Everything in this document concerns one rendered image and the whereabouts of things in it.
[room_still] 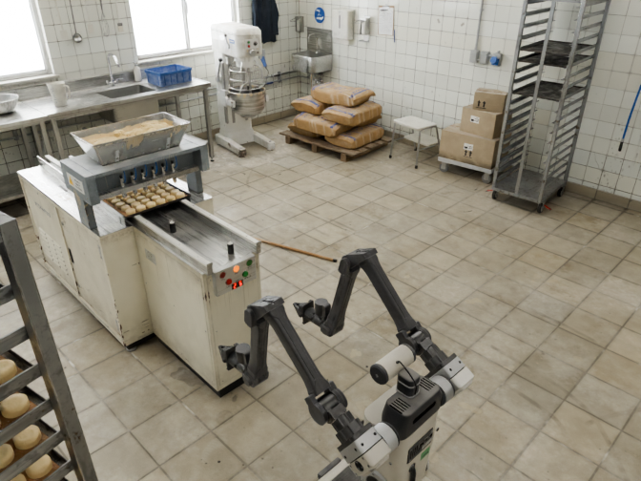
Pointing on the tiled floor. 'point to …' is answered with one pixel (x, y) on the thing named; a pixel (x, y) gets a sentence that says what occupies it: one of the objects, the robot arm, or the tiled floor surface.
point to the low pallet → (335, 145)
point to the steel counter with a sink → (147, 94)
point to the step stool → (417, 134)
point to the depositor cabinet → (95, 255)
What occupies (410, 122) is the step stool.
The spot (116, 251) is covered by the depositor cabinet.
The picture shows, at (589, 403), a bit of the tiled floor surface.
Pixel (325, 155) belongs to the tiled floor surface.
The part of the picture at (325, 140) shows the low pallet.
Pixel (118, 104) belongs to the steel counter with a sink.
